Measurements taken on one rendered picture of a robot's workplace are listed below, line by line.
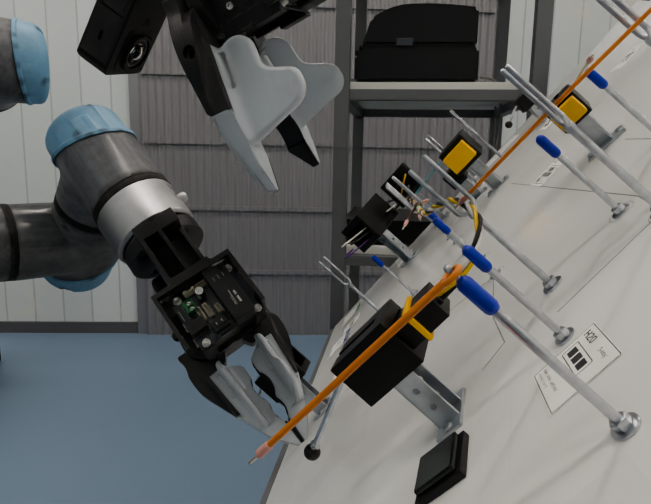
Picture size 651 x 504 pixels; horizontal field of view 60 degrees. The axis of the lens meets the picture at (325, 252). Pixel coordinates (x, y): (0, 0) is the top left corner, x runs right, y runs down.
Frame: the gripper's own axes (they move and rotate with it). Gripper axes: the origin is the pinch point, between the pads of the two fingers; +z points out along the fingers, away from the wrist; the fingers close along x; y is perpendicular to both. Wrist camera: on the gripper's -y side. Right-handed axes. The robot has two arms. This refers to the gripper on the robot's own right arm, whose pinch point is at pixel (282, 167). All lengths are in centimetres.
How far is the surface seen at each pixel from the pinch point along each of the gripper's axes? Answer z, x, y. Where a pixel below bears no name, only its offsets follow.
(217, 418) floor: 102, 172, -164
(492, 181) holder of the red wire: 18, 61, 7
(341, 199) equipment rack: 16, 93, -30
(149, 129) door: -52, 300, -206
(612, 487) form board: 16.8, -15.1, 13.6
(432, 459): 20.5, -5.8, 3.2
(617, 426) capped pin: 15.7, -12.7, 14.5
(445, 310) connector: 13.1, -0.9, 6.7
